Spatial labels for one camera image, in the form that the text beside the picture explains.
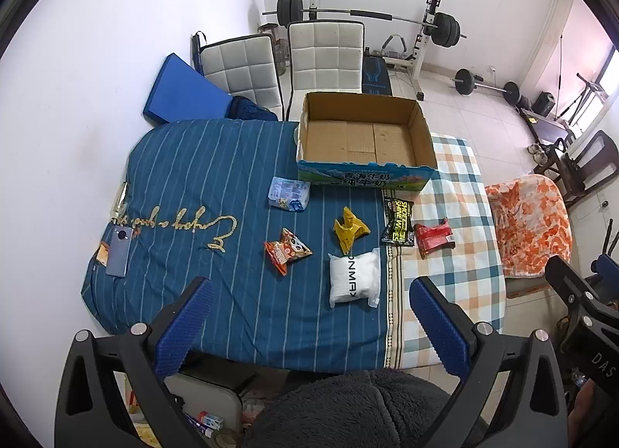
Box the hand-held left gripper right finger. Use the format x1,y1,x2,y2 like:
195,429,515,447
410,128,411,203
409,276,569,448

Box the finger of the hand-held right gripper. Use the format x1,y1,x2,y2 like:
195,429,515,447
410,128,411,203
545,255,619,328
595,253,619,285

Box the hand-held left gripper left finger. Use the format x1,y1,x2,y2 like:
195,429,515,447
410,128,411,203
54,277,216,448

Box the red snack packet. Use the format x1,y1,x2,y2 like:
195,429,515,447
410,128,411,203
413,218,456,260

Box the white soft packet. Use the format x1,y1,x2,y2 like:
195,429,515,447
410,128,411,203
328,248,382,308

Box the black wipes packet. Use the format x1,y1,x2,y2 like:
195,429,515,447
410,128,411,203
380,197,417,246

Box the yellow snack packet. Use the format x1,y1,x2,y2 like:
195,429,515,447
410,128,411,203
333,207,371,254

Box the orange snack packet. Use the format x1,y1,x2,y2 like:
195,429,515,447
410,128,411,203
263,228,313,276

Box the light blue packet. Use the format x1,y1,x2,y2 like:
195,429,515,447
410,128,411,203
267,176,311,213

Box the cardboard box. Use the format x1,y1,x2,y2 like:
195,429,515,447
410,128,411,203
295,91,439,193

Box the person's right hand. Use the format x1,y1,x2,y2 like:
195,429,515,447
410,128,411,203
567,379,603,432

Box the grey storage case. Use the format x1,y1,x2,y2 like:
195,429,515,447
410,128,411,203
164,366,259,448

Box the orange floral blanket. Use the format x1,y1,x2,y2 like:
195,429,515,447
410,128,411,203
485,174,574,279

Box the small white and blue box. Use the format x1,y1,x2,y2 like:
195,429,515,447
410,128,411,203
186,409,226,432

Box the blue smartphone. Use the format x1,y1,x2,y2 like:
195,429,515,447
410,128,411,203
105,226,134,277

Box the dark wooden chair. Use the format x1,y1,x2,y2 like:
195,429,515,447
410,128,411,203
534,130,619,209

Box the plaid bed sheet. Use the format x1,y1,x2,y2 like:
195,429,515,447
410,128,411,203
384,131,508,371

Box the small clear plastic bag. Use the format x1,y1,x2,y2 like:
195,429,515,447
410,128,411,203
113,182,129,222

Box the dark treadmill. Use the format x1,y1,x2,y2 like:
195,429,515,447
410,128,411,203
520,107,577,145

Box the black tripod stand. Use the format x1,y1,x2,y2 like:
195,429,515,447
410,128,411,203
556,73,606,123

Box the short barbell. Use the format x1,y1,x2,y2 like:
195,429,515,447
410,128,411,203
453,68,520,104

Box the dark blue cloth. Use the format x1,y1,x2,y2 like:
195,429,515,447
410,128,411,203
227,96,279,122

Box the blue foam mat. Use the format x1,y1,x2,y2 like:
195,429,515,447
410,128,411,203
142,52,233,127

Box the white padded chair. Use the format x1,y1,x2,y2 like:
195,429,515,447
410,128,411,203
200,34,286,121
285,20,366,122

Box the white barbell rack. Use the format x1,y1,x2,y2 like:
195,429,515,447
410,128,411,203
302,0,442,101

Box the grey exercise machine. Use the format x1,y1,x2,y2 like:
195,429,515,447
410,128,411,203
381,34,408,62

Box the long barbell with black plates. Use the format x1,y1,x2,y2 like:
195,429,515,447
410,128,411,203
263,0,467,47

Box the blue bag with black strap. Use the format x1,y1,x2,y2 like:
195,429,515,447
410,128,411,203
191,31,207,72

